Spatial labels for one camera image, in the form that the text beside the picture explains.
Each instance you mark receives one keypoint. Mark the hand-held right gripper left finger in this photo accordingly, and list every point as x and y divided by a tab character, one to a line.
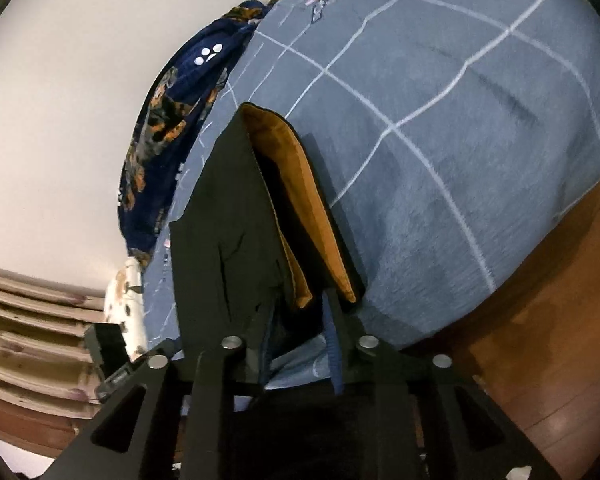
207	400

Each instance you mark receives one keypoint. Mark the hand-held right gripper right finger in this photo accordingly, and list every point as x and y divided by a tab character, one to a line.
336	355

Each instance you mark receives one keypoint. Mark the black pants with orange lining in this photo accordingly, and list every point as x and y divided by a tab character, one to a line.
215	210

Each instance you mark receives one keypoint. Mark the white floral pillow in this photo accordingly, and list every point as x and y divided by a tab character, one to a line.
130	310

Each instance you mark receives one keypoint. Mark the pink patterned curtain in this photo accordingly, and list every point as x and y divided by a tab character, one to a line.
30	330

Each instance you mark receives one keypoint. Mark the navy dog print blanket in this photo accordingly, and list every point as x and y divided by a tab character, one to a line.
150	170

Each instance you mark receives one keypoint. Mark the blue checked bed sheet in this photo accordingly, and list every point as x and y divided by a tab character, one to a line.
430	160

